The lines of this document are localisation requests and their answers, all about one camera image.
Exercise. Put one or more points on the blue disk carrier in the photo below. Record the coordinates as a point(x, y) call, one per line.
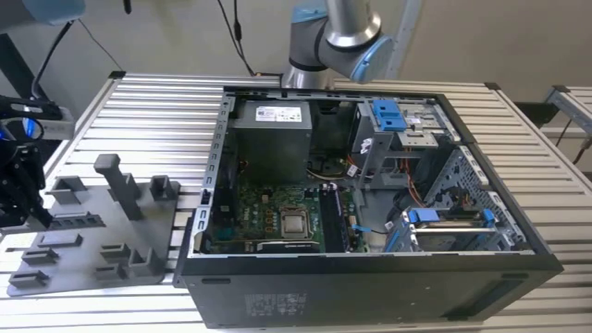
point(423, 215)

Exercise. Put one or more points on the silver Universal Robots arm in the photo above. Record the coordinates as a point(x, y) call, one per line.
point(342, 31)

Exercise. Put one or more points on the CPU socket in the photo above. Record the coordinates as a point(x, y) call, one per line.
point(294, 210)

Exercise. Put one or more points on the grey metal drive cage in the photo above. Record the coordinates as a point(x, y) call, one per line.
point(375, 156)

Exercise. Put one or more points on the green motherboard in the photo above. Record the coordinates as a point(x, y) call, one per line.
point(259, 208)

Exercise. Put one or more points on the blue drive bay latch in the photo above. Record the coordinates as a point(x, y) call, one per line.
point(386, 116)

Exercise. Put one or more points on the black antenna stub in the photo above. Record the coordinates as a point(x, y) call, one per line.
point(127, 6)

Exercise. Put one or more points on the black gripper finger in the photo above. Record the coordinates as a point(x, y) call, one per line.
point(39, 208)

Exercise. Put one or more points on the black graphics card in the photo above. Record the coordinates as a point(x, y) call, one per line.
point(287, 247)

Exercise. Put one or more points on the black RAM slot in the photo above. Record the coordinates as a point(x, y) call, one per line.
point(329, 222)

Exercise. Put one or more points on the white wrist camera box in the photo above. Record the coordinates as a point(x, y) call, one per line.
point(55, 125)

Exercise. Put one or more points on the grey plastic parts rack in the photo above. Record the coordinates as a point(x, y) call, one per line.
point(79, 263)

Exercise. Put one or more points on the black open PC case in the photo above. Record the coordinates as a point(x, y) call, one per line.
point(347, 295)

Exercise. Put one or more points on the silver CPU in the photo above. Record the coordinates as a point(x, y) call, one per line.
point(295, 224)

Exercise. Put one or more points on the grey power supply unit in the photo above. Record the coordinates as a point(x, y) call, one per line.
point(273, 149)

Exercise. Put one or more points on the silver hard disk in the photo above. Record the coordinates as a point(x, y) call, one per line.
point(445, 243)

